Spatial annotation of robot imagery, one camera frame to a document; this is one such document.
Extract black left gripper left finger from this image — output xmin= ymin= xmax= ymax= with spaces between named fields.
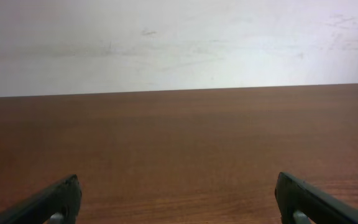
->
xmin=0 ymin=174 xmax=82 ymax=224

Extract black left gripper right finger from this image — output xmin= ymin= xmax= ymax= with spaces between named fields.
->
xmin=275 ymin=172 xmax=358 ymax=224

